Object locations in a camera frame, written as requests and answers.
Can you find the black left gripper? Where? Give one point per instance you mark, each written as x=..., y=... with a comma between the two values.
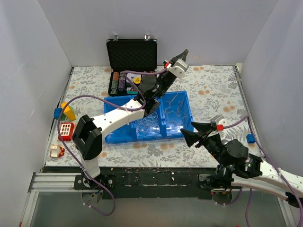
x=166, y=78

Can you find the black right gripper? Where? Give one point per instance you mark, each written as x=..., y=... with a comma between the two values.
x=203, y=135

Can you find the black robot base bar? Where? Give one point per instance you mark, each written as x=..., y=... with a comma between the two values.
x=154, y=182

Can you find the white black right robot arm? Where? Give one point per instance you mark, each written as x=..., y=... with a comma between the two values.
x=238, y=167

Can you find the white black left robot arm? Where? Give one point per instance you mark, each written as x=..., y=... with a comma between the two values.
x=90, y=131

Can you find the blue three-compartment plastic bin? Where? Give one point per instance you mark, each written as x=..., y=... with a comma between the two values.
x=173, y=114

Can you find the black poker chip case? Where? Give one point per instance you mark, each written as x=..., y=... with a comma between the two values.
x=129, y=54

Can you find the floral table mat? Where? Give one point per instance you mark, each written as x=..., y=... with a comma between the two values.
x=211, y=90

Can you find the blue toy cube right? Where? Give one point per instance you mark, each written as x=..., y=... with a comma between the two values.
x=250, y=139

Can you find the yellow toy brick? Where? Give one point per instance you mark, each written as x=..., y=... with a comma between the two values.
x=68, y=111

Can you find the green toy brick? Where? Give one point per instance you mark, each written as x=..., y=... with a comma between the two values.
x=63, y=117

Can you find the red white window brick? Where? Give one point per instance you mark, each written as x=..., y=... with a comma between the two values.
x=66, y=131

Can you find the blue toy brick left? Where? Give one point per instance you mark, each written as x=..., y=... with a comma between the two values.
x=57, y=113

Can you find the white red toy piece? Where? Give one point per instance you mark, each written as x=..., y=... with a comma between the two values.
x=56, y=151

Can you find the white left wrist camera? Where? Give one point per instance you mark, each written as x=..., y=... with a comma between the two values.
x=179, y=68

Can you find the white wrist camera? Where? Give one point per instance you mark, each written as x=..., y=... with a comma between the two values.
x=217, y=123
x=179, y=68

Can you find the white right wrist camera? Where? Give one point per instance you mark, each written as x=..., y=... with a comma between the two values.
x=217, y=123

